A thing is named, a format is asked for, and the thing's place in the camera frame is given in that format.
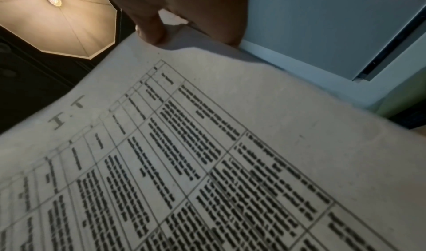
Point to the person's right hand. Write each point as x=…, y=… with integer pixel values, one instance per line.
x=186, y=5

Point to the printed paper sheet with table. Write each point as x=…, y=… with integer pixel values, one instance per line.
x=233, y=144

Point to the octagonal lit ceiling lamp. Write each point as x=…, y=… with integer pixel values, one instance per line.
x=56, y=15

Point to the white cabinet door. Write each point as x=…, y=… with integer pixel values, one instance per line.
x=319, y=26

